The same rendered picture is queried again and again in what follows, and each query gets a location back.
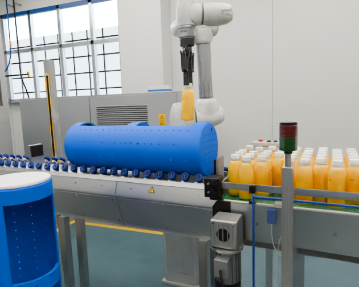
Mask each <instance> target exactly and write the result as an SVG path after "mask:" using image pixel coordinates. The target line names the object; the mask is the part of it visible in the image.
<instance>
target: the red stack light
mask: <svg viewBox="0 0 359 287"><path fill-rule="evenodd" d="M279 136H280V137H297V136H298V125H292V126H283V125H279Z"/></svg>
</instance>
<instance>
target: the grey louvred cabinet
mask: <svg viewBox="0 0 359 287"><path fill-rule="evenodd" d="M182 92H183V91H167V92H144V93H121V94H109V95H85V96H62V97H58V109H59V122H60V135H61V142H62V155H63V158H65V159H66V161H65V163H67V164H68V162H67V157H66V154H65V150H64V141H65V137H66V134H67V132H68V130H69V129H70V127H72V126H73V125H75V124H77V123H79V122H90V123H93V124H95V125H96V126H127V125H128V124H129V123H131V122H145V123H147V124H148V125H149V126H170V118H169V117H170V111H171V108H172V105H173V104H174V103H179V102H182ZM19 104H20V111H21V122H22V133H23V143H24V150H25V155H27V156H28V147H27V146H28V145H35V144H42V145H43V162H45V161H44V157H45V156H48V157H49V158H50V159H51V160H50V161H49V162H51V163H52V154H51V141H50V129H49V122H48V110H47V98H46V97H39V98H26V99H20V101H19Z"/></svg>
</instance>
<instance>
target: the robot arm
mask: <svg viewBox="0 0 359 287"><path fill-rule="evenodd" d="M233 16H234V10H233V8H232V7H231V5H229V4H227V3H221V2H210V3H196V0H178V1H177V8H176V20H174V21H173V22H172V23H171V25H170V31H171V33H172V35H173V36H175V37H177V38H179V39H180V40H179V42H180V47H182V50H180V54H181V70H182V72H183V85H189V83H192V85H193V72H194V53H192V47H194V44H195V46H196V55H197V72H198V89H199V99H198V100H197V102H196V106H195V107H194V120H192V121H184V120H181V114H182V112H181V109H182V102H178V103H174V104H173V105H172V108H171V111H170V117H169V118H170V126H193V125H194V124H195V123H196V122H210V123H212V124H213V125H214V126H216V125H219V124H220V123H222V122H223V121H224V119H225V110H224V108H223V107H222V106H221V105H218V102H217V100H216V99H215V98H214V97H213V82H212V71H211V48H210V43H211V42H212V40H213V37H214V36H216V34H217V33H218V31H219V26H221V25H226V24H228V23H230V22H231V21H232V20H233Z"/></svg>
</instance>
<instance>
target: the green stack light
mask: <svg viewBox="0 0 359 287"><path fill-rule="evenodd" d="M279 150H281V151H297V150H298V137H280V136H279Z"/></svg>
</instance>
